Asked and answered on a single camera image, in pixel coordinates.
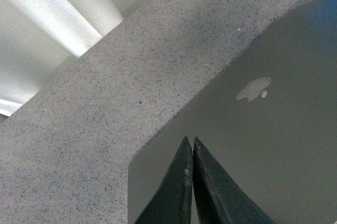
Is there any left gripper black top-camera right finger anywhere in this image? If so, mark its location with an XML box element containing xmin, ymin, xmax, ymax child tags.
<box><xmin>193</xmin><ymin>138</ymin><xmax>275</xmax><ymax>223</ymax></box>

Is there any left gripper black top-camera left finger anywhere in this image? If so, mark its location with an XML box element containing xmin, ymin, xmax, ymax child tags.
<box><xmin>135</xmin><ymin>137</ymin><xmax>193</xmax><ymax>223</ymax></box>

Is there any grey laptop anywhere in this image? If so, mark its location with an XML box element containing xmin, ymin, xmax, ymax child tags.
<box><xmin>127</xmin><ymin>0</ymin><xmax>336</xmax><ymax>223</ymax></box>

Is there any white curtain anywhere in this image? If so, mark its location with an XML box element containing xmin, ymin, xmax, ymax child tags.
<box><xmin>1</xmin><ymin>0</ymin><xmax>147</xmax><ymax>120</ymax></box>

